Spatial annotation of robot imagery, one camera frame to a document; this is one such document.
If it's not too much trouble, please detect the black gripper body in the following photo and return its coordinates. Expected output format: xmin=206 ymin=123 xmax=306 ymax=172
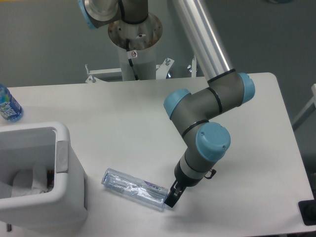
xmin=174 ymin=164 xmax=205 ymax=188

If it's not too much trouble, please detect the black clamp at table edge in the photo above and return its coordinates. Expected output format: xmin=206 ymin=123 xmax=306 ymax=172
xmin=298 ymin=199 xmax=316 ymax=226

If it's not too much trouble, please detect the white metal frame bracket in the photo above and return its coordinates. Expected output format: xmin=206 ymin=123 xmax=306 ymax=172
xmin=85 ymin=64 xmax=122 ymax=83

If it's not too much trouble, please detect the white frame leg right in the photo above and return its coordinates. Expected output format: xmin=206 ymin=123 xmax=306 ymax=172
xmin=292 ymin=84 xmax=316 ymax=131

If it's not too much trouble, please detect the white plastic trash can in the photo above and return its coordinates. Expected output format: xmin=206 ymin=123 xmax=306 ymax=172
xmin=0 ymin=122 xmax=88 ymax=229

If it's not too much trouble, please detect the blue labelled water bottle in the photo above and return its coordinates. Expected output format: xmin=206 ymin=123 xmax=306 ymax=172
xmin=0 ymin=84 xmax=23 ymax=122

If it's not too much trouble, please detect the white paper wrapper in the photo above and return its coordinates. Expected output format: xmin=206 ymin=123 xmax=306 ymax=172
xmin=11 ymin=163 xmax=47 ymax=198

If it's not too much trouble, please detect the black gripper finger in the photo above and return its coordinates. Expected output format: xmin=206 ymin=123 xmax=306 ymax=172
xmin=164 ymin=180 xmax=184 ymax=207

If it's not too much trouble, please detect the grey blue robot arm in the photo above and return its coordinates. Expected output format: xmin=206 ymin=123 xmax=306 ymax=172
xmin=79 ymin=0 xmax=255 ymax=207

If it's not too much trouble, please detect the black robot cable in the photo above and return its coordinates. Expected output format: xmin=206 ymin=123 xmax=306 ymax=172
xmin=125 ymin=38 xmax=139 ymax=81

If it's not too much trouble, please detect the white upright bracket post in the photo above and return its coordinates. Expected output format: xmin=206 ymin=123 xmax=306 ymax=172
xmin=187 ymin=55 xmax=198 ymax=78

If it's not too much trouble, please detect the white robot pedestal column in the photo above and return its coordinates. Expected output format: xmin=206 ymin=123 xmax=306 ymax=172
xmin=117 ymin=44 xmax=168 ymax=81

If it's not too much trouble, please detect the clear plastic bottle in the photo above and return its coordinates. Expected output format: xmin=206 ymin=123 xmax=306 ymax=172
xmin=101 ymin=168 xmax=168 ymax=210

